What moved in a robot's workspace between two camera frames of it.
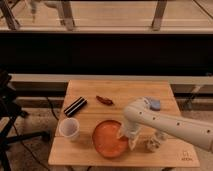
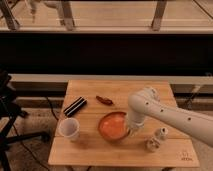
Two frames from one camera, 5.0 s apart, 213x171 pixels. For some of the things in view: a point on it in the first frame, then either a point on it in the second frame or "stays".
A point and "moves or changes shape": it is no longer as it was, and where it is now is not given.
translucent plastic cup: [69, 129] stays
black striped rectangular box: [76, 105] stays
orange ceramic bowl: [106, 139] moves or changes shape
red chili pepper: [104, 100] stays
